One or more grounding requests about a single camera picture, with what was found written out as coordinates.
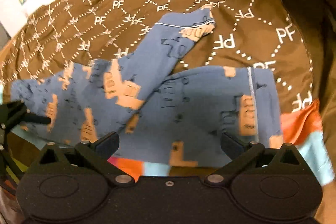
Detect blue pants with orange cars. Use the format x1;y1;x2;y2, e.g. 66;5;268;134
10;5;283;167

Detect brown patterned bed cover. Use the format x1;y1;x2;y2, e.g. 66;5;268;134
0;0;329;188

